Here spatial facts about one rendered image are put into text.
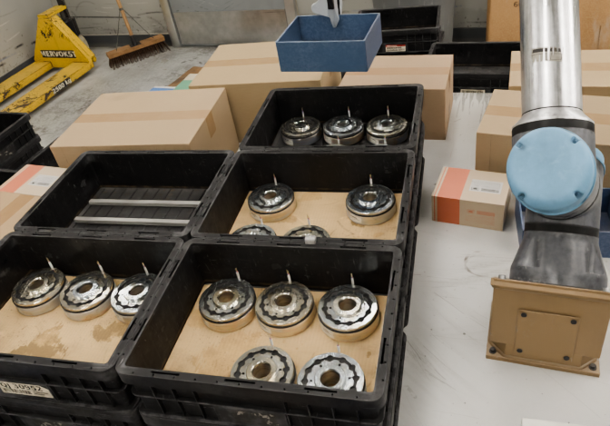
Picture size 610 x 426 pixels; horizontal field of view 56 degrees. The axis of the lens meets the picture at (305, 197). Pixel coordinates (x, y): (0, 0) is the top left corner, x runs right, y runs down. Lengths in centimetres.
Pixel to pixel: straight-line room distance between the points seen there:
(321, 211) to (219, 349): 39
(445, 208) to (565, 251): 42
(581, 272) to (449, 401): 31
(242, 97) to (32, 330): 87
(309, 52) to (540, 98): 54
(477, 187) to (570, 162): 52
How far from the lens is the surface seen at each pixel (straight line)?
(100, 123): 169
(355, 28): 138
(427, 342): 114
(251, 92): 169
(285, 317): 99
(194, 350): 103
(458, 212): 135
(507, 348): 110
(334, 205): 124
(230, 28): 450
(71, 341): 115
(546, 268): 99
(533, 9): 98
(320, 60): 127
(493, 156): 143
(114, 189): 150
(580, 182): 87
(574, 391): 111
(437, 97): 161
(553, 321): 103
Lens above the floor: 159
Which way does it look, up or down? 36 degrees down
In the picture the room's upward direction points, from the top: 10 degrees counter-clockwise
